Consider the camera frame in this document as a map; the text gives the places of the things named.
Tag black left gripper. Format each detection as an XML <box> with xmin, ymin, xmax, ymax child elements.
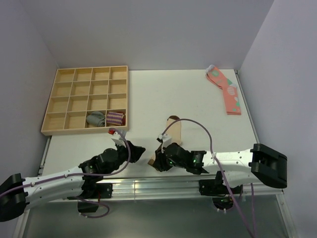
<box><xmin>105</xmin><ymin>139</ymin><xmax>145</xmax><ymax>175</ymax></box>

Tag cream and brown sock pair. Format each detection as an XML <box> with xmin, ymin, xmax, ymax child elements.
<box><xmin>148</xmin><ymin>115</ymin><xmax>182</xmax><ymax>172</ymax></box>

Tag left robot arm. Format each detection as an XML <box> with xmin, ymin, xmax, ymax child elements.
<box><xmin>0</xmin><ymin>142</ymin><xmax>146</xmax><ymax>222</ymax></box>

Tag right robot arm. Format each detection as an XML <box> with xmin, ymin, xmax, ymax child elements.
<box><xmin>148</xmin><ymin>143</ymin><xmax>287</xmax><ymax>193</ymax></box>

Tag purple striped rolled sock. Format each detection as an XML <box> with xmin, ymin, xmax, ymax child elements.
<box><xmin>106</xmin><ymin>112</ymin><xmax>126</xmax><ymax>126</ymax></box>

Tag grey rolled sock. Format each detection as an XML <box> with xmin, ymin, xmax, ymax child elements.
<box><xmin>86</xmin><ymin>111</ymin><xmax>106</xmax><ymax>127</ymax></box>

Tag wooden compartment tray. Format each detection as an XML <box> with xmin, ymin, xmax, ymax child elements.
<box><xmin>41</xmin><ymin>65</ymin><xmax>129</xmax><ymax>135</ymax></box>

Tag pink patterned sock pair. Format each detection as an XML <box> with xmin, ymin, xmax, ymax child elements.
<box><xmin>206</xmin><ymin>64</ymin><xmax>241</xmax><ymax>115</ymax></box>

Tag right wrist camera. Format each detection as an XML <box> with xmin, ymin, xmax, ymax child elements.
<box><xmin>157</xmin><ymin>133</ymin><xmax>172</xmax><ymax>150</ymax></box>

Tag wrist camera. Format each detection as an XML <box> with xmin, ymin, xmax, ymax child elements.
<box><xmin>157</xmin><ymin>133</ymin><xmax>172</xmax><ymax>150</ymax></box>
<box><xmin>108</xmin><ymin>128</ymin><xmax>126</xmax><ymax>147</ymax></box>

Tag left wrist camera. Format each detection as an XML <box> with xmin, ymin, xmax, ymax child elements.
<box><xmin>108</xmin><ymin>128</ymin><xmax>126</xmax><ymax>147</ymax></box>

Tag aluminium front rail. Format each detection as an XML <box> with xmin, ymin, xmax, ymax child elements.
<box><xmin>37</xmin><ymin>175</ymin><xmax>284</xmax><ymax>201</ymax></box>

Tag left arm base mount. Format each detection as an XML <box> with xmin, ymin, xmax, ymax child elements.
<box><xmin>75</xmin><ymin>183</ymin><xmax>113</xmax><ymax>219</ymax></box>

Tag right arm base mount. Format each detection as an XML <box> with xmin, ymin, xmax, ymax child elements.
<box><xmin>199</xmin><ymin>179</ymin><xmax>234</xmax><ymax>213</ymax></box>

